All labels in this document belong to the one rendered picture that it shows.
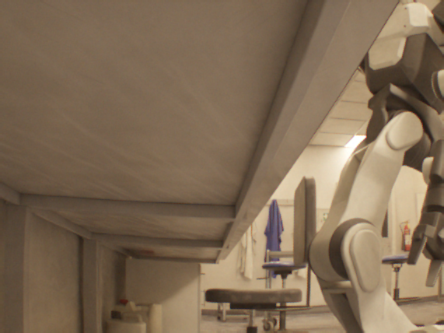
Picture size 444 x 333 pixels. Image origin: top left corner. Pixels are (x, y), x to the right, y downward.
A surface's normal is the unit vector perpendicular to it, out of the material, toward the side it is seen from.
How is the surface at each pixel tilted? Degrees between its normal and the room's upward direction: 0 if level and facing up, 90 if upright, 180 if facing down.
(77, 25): 180
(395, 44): 74
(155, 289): 90
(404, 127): 90
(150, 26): 180
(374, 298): 114
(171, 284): 90
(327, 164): 90
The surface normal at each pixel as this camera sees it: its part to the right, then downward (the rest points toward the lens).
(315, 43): -0.02, 0.96
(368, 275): 0.25, -0.25
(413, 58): -0.16, -0.24
